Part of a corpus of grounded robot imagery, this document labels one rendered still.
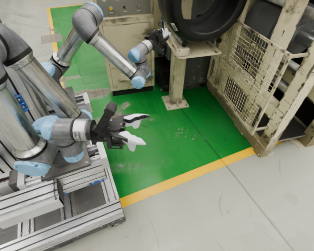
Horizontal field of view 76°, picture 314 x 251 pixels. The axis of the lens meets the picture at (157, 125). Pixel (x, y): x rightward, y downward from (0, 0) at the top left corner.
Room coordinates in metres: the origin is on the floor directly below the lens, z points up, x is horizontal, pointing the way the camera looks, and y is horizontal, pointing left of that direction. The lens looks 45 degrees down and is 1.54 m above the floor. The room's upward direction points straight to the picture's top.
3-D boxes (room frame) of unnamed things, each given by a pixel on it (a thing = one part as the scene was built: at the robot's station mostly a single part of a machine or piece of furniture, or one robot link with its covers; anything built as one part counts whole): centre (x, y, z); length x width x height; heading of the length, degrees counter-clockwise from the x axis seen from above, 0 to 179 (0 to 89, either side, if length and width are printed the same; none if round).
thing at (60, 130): (0.48, 0.33, 1.04); 0.11 x 0.08 x 0.09; 88
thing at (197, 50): (1.70, -0.30, 0.80); 0.37 x 0.36 x 0.02; 104
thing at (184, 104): (1.94, -0.22, 0.02); 0.27 x 0.27 x 0.04; 14
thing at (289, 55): (1.56, -0.68, 0.65); 0.90 x 0.02 x 0.70; 14
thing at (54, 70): (1.08, 0.66, 0.88); 0.13 x 0.12 x 0.14; 173
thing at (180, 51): (1.67, -0.16, 0.84); 0.36 x 0.09 x 0.06; 14
